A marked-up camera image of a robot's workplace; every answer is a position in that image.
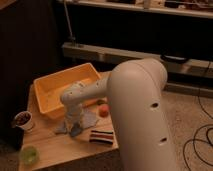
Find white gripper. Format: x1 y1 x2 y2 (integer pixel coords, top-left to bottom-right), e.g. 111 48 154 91
65 109 83 129

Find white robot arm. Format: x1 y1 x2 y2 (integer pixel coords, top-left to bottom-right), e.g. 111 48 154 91
60 58 180 171

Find white cup with brown contents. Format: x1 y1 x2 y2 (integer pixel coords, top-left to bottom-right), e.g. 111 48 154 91
14 111 34 131

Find grey blue cloth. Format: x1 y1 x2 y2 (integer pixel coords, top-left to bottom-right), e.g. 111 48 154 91
54 109 98 138

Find green toy vegetable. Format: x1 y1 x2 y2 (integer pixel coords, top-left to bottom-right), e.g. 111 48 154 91
97 99 106 105

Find orange toy fruit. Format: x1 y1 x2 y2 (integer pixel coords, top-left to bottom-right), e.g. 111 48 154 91
99 104 109 117

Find yellow plastic bin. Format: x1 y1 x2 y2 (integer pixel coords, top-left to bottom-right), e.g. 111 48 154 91
33 63 101 119

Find wooden table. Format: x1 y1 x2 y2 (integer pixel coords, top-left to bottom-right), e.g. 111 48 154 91
18 86 118 171

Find grey metal shelf rail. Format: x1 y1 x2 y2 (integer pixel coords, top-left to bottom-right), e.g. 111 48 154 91
62 42 213 78

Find black floor cables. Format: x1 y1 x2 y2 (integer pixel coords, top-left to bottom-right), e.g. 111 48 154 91
182 59 213 168

